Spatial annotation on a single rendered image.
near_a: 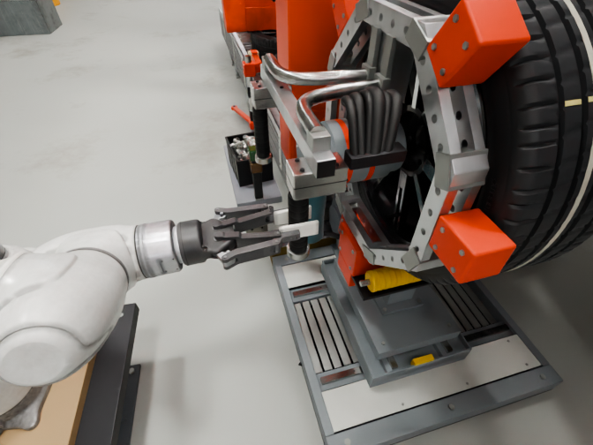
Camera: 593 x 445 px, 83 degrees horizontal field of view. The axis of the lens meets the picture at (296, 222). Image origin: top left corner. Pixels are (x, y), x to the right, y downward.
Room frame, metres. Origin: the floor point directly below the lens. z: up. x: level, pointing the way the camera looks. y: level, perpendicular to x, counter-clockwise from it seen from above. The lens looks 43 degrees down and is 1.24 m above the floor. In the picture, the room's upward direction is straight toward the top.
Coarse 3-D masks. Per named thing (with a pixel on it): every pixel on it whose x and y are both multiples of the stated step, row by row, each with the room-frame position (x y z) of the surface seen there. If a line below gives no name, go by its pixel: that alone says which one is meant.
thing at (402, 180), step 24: (408, 96) 0.74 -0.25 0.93; (480, 96) 0.51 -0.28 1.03; (408, 120) 0.76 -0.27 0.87; (480, 120) 0.49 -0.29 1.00; (408, 144) 0.75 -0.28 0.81; (408, 168) 0.68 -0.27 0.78; (432, 168) 0.59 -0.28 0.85; (384, 192) 0.78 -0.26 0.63; (408, 192) 0.65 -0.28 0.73; (384, 216) 0.69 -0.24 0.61; (408, 216) 0.69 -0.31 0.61; (408, 240) 0.57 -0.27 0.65
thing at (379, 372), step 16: (336, 288) 0.79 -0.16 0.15; (336, 304) 0.73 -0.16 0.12; (352, 320) 0.65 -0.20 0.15; (352, 336) 0.58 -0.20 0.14; (368, 352) 0.52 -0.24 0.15; (416, 352) 0.52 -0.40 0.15; (432, 352) 0.52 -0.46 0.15; (448, 352) 0.51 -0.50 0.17; (464, 352) 0.52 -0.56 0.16; (368, 368) 0.46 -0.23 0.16; (384, 368) 0.46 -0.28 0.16; (400, 368) 0.46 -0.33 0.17; (416, 368) 0.47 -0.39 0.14; (432, 368) 0.49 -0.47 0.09; (368, 384) 0.44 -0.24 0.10
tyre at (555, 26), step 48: (432, 0) 0.68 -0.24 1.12; (528, 0) 0.56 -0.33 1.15; (576, 0) 0.58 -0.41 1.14; (528, 48) 0.48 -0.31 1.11; (576, 48) 0.50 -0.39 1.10; (528, 96) 0.44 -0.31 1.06; (576, 96) 0.45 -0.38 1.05; (528, 144) 0.41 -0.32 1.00; (576, 144) 0.42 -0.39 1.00; (480, 192) 0.44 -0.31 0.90; (528, 192) 0.38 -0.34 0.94; (576, 192) 0.40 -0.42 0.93; (528, 240) 0.38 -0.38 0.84; (576, 240) 0.42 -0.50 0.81
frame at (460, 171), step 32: (384, 0) 0.71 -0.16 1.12; (352, 32) 0.79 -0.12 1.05; (384, 32) 0.66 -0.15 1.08; (416, 32) 0.56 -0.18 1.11; (352, 64) 0.89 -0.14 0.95; (416, 64) 0.55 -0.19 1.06; (448, 96) 0.48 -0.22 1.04; (448, 128) 0.45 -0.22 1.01; (480, 128) 0.45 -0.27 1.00; (448, 160) 0.41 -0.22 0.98; (480, 160) 0.42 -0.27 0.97; (352, 192) 0.78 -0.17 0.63; (448, 192) 0.40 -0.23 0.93; (352, 224) 0.66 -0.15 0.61; (384, 256) 0.50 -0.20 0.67; (416, 256) 0.41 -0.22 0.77
